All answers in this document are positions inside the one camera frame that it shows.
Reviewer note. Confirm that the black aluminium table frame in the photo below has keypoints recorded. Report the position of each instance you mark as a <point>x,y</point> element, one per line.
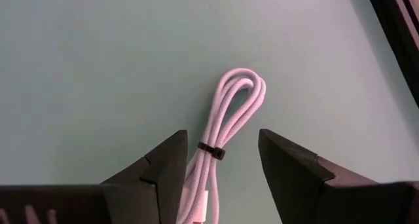
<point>393,21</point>

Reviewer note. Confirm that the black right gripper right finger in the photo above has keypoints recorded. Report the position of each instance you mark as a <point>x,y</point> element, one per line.
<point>304,184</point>

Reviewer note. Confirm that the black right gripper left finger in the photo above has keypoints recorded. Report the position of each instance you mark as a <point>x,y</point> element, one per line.
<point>154,184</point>

